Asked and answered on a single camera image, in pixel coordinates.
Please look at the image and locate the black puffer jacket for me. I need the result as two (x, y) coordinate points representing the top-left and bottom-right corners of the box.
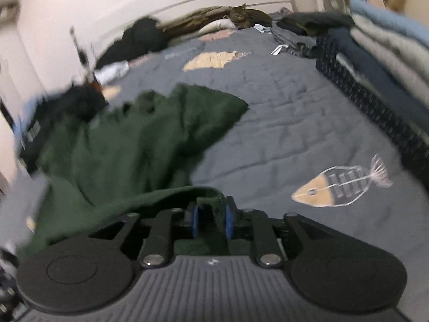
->
(98, 16), (169, 65)

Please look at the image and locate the grey printed quilt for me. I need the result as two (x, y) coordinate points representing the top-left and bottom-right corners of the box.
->
(7, 28), (429, 316)

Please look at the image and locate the dark green t-shirt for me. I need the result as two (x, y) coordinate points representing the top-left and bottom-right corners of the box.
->
(17, 83), (251, 259)

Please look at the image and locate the pile of dark clothes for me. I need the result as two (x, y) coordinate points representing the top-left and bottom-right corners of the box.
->
(17, 85), (108, 175)

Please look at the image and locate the white pillow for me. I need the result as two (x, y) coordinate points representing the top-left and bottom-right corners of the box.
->
(199, 18), (236, 36)

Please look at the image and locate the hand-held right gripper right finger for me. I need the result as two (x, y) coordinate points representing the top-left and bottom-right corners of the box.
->
(224, 195), (328, 269)

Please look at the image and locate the stack of folded clothes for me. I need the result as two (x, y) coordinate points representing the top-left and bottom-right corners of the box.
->
(314, 0), (429, 175)

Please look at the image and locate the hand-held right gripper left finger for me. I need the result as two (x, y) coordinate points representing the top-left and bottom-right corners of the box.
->
(88, 203), (202, 269)

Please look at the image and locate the white garment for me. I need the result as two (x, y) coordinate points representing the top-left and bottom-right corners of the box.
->
(93, 60), (130, 85)

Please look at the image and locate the dark folded garment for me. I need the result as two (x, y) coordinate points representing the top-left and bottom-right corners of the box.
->
(278, 11), (356, 36)

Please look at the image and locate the tabby cat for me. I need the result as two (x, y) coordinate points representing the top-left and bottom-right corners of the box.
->
(229, 3), (273, 30)

